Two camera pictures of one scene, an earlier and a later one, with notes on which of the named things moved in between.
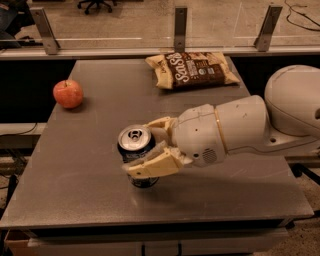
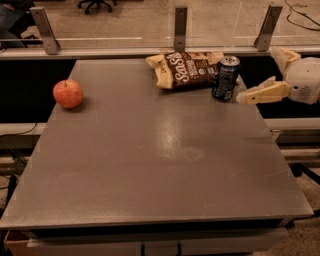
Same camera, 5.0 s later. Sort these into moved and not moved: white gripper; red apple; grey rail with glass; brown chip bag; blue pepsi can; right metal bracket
Moved: blue pepsi can; white gripper
Not moved: grey rail with glass; right metal bracket; brown chip bag; red apple
